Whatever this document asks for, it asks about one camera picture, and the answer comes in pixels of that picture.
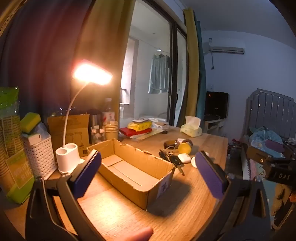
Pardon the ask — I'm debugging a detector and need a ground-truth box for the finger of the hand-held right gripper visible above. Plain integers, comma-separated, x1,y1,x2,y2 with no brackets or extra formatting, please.
246,144,277,165

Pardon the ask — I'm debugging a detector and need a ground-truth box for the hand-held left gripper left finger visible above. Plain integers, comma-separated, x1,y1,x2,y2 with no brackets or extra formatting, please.
25,149,109,241

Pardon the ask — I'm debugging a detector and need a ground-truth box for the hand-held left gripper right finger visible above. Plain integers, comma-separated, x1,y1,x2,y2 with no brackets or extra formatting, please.
195,150,272,241

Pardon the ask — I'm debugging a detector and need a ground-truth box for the red can with yellow lid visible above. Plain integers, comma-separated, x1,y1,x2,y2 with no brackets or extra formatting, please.
177,138,193,155

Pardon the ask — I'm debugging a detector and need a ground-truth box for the bunch of metal keys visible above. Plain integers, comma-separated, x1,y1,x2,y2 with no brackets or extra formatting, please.
159,149,172,162

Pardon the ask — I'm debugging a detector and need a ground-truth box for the person's left hand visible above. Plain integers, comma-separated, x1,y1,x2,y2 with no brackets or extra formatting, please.
105,227,153,241

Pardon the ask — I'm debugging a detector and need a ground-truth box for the blue plastic bag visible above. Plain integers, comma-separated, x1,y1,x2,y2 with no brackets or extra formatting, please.
249,126,284,151

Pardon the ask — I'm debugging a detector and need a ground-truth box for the white desk lamp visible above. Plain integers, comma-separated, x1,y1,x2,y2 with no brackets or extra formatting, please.
55,59,113,174

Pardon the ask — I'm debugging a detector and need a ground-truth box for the clear glass jar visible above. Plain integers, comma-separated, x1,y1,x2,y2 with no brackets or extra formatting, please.
91,126,106,146

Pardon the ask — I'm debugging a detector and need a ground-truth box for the closed brown cardboard box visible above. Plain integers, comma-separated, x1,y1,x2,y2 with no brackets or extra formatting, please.
47,114,90,158

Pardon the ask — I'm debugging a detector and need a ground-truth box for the stack of brown paper cups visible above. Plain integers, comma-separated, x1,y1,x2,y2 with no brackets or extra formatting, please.
103,121,120,141

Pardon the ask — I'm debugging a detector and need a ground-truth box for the yellow tissue pack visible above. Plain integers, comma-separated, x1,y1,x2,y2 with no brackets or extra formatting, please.
180,116,202,138

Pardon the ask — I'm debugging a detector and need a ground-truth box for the white television stand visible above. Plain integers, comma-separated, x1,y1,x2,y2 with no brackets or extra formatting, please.
203,119,224,134

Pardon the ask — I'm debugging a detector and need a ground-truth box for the white lattice basket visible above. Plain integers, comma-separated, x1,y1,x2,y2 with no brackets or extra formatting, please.
23,134,58,181

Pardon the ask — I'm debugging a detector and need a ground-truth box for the red book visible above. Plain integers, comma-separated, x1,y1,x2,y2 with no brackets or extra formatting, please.
119,127,152,138

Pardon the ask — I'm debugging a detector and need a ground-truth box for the black television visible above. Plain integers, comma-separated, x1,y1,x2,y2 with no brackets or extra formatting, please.
204,91,230,120

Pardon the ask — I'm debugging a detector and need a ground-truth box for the clear water bottle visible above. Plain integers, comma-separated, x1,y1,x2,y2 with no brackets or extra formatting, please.
102,98,116,123

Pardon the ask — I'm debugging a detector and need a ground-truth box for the yellow wet wipes pack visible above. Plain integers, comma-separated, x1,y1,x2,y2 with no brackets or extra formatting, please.
128,120,152,131

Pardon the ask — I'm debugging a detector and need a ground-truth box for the yellow green sponge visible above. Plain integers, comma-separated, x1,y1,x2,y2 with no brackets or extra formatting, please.
20,112,42,134

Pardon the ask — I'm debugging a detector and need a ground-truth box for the green pack of paper cups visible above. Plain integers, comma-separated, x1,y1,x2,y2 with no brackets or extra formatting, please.
0,87,36,205

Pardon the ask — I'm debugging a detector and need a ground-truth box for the teal curtain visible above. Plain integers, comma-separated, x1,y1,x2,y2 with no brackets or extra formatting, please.
194,14,207,128

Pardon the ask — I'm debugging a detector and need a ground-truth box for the yellow curtain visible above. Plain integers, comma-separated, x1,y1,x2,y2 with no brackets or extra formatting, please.
183,9,200,128
74,0,136,116

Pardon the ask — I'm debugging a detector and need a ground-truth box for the white air conditioner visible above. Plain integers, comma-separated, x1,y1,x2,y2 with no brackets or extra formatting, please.
209,41,245,55

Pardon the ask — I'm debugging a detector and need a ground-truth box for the hanging pale green garment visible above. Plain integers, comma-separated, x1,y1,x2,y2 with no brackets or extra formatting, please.
148,54,171,94

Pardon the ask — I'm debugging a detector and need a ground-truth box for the dark purple curtain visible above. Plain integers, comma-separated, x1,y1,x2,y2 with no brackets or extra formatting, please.
0,0,93,121

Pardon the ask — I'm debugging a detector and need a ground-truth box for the black sliding door frame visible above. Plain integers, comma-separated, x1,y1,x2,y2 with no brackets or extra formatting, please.
169,20,188,127

